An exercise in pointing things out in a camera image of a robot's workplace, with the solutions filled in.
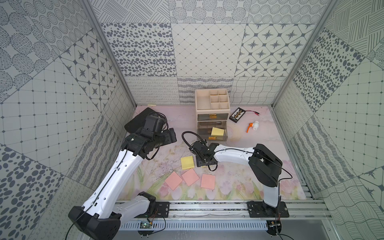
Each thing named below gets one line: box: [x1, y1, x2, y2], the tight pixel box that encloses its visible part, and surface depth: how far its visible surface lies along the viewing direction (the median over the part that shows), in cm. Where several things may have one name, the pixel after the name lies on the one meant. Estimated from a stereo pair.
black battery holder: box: [229, 107, 261, 123], surface depth 117 cm
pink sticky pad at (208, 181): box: [200, 173, 216, 190], surface depth 84 cm
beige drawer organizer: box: [195, 88, 230, 132], surface depth 92 cm
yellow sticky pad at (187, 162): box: [180, 155, 195, 170], surface depth 92 cm
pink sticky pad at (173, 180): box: [164, 171, 183, 191], surface depth 86 cm
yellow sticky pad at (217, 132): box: [211, 127, 225, 136], surface depth 95 cm
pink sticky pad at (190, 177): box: [181, 168, 200, 187], surface depth 86 cm
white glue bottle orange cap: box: [246, 120, 259, 133], surface depth 108 cm
